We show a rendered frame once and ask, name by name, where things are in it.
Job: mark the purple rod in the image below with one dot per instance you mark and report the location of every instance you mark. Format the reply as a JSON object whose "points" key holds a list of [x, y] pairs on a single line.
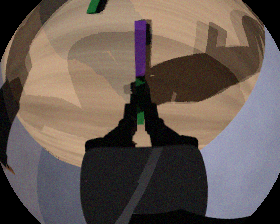
{"points": [[140, 47]]}

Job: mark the green rod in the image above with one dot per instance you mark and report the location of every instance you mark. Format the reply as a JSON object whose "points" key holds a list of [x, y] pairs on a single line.
{"points": [[140, 96], [94, 6]]}

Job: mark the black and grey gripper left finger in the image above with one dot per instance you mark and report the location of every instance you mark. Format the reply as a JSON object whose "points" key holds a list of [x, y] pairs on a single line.
{"points": [[123, 133]]}

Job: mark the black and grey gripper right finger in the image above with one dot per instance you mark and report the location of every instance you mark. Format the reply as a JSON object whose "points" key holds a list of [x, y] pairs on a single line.
{"points": [[160, 134]]}

